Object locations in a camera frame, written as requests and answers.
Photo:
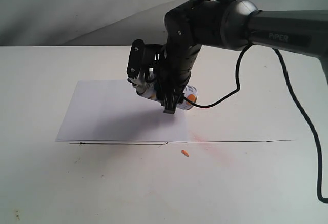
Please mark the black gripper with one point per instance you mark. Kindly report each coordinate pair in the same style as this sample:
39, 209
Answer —
167, 71

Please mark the white dotted spray paint can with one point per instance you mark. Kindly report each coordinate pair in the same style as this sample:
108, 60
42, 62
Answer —
189, 97

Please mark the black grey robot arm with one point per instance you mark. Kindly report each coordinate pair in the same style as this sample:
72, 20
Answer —
229, 24

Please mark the white paper sheet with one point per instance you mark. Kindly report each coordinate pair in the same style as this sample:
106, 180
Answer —
111, 111

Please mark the white backdrop sheet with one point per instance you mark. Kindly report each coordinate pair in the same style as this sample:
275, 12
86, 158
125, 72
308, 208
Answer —
101, 22

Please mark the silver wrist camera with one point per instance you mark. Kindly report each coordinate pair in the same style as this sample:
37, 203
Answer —
141, 58

